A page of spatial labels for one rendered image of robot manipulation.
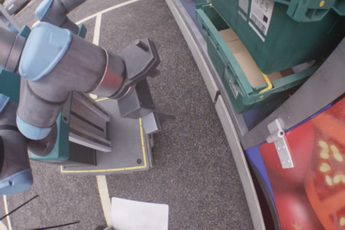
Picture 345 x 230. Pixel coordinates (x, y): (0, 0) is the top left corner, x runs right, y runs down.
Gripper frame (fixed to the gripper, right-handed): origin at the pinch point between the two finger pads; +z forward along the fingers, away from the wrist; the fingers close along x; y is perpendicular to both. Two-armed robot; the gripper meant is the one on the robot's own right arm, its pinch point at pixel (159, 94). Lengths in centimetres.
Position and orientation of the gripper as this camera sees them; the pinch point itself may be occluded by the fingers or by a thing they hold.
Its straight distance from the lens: 40.4
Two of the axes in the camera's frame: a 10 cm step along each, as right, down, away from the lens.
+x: 3.1, 9.0, -3.1
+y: -8.4, 4.1, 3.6
